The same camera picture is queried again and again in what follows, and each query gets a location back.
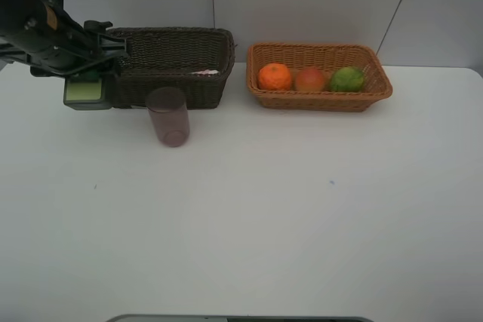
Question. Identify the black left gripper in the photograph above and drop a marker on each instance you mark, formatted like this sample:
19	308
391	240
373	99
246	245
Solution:
42	35

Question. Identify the black green cleanser bottle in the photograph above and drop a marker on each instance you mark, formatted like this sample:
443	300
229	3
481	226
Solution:
91	90

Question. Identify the pink bottle white cap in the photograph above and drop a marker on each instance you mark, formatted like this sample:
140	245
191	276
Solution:
208	72

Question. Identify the orange mandarin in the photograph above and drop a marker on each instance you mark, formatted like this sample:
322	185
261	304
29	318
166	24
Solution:
275	76

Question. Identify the red yellow peach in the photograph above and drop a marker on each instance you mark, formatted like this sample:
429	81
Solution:
310	79

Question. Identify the green lime fruit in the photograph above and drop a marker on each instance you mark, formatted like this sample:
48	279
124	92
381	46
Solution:
347	79

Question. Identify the translucent purple plastic cup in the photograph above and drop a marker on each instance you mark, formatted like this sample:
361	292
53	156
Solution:
169	115

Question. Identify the dark brown wicker basket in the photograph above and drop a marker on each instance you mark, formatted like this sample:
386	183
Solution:
167	56

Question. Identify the light orange wicker basket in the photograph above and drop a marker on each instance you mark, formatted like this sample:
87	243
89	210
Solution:
328	58

